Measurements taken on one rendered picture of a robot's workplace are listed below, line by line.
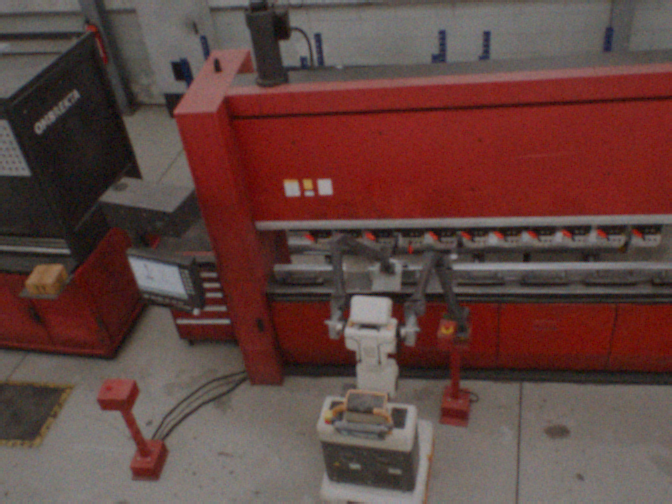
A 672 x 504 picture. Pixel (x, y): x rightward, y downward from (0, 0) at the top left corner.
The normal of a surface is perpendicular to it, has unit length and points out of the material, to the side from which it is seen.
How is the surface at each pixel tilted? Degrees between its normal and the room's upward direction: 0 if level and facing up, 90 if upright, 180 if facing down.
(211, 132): 90
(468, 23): 90
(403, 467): 90
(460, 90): 90
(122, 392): 0
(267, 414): 0
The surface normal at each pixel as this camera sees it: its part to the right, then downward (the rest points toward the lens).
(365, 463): -0.23, 0.63
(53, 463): -0.11, -0.78
